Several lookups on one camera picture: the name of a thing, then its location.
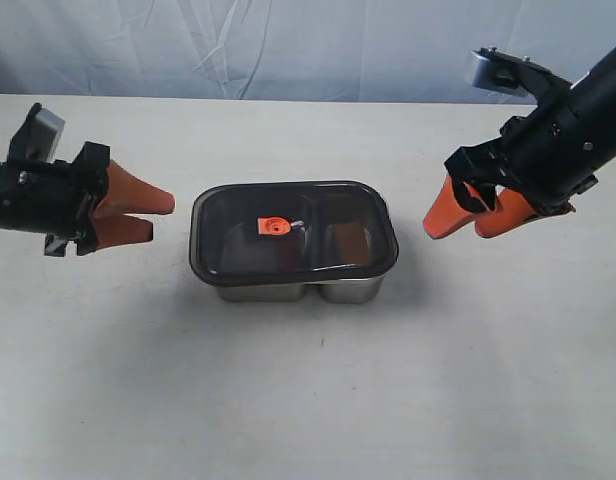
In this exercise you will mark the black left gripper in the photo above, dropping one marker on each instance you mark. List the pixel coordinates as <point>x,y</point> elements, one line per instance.
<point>58,199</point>

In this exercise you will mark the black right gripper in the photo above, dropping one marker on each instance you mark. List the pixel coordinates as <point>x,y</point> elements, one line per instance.
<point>538,165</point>

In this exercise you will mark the dark transparent box lid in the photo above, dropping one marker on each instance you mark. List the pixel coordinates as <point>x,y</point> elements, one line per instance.
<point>293,230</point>

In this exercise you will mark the stainless steel lunch box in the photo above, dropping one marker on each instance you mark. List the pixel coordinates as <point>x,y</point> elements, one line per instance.
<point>298,290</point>

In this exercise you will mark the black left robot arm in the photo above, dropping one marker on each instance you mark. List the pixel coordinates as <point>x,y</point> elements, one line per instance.
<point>91,201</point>

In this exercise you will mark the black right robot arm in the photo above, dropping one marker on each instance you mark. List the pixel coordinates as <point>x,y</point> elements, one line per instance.
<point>590,102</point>

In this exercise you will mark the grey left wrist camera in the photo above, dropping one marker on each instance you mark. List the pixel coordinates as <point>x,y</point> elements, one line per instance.
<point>38,136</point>

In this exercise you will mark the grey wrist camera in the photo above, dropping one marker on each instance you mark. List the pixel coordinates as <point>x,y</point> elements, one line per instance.
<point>38,136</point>
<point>491,70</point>

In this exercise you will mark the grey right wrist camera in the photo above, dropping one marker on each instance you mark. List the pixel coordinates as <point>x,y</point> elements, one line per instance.
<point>491,70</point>

